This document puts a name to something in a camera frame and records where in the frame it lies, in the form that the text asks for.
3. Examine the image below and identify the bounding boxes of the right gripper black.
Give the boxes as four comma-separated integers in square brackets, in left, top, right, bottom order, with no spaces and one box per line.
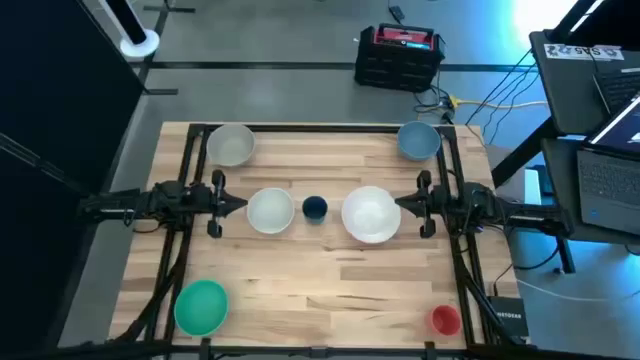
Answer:
[394,169,437,240]

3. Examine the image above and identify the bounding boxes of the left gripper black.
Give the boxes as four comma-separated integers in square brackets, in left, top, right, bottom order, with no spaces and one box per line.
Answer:
[207,168,249,240]

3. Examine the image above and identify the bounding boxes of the pale white-green bowl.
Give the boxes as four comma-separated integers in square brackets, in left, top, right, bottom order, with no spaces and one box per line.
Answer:
[246,187,296,235]

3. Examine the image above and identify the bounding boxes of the grey bowl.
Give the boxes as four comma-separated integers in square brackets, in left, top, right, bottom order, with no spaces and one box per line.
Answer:
[206,123,257,168]

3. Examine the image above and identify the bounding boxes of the blue bowl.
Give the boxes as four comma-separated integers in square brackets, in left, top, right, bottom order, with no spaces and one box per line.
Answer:
[397,120,442,162]

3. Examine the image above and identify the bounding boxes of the green bowl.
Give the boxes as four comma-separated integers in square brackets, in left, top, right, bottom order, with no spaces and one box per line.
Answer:
[173,279,230,338]

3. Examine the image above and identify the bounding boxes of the red cup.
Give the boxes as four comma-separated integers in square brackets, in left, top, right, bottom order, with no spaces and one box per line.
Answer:
[430,304,462,337]

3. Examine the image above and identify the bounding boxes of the large white bowl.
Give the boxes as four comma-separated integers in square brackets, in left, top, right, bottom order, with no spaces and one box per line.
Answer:
[340,185,402,245]

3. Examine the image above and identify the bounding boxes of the dark navy cup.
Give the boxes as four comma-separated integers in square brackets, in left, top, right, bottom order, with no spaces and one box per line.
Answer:
[301,195,329,225]

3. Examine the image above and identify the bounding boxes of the red and black power station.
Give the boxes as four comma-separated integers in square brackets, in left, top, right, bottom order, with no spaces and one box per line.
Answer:
[353,22,447,94]

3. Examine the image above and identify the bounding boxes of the black laptop desk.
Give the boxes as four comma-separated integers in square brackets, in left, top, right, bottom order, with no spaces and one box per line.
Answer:
[541,135,640,275]

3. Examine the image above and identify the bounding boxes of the black Netgear network box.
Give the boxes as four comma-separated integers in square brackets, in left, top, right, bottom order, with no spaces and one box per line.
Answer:
[487,295,530,339]

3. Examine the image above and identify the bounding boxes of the white-based black tower fan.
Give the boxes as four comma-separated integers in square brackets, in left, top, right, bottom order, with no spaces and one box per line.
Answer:
[97,0,162,59]

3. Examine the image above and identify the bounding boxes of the black desk with sticker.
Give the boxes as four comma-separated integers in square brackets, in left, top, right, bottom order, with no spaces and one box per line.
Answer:
[490,28,640,189]

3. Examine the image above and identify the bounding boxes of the grey open laptop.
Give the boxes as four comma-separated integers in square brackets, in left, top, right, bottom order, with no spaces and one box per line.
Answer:
[575,93,640,237]

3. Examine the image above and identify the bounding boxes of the black partition panel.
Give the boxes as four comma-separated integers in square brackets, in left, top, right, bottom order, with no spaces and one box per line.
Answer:
[0,0,147,360]

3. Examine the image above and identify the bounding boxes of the white printed sticker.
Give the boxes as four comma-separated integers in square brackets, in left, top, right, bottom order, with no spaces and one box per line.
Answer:
[543,43,625,62]

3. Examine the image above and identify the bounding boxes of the black laptop keyboard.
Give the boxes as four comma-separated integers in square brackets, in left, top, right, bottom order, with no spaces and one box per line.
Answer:
[592,67,640,117]

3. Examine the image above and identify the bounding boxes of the yellow extension cable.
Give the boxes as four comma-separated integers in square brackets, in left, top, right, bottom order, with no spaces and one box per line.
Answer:
[448,95,550,111]

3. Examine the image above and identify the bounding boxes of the black aluminium table frame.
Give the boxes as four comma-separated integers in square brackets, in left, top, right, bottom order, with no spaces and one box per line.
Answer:
[112,122,534,360]

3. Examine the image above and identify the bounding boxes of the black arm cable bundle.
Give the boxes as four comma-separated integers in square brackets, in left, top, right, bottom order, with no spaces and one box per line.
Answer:
[113,233,190,344]

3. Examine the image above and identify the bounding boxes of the black floor cable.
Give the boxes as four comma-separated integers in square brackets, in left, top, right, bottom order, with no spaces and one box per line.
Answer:
[464,48,535,126]
[487,72,541,145]

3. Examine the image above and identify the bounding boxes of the white floor cable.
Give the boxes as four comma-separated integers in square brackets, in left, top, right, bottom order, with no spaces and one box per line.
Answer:
[514,278,640,304]

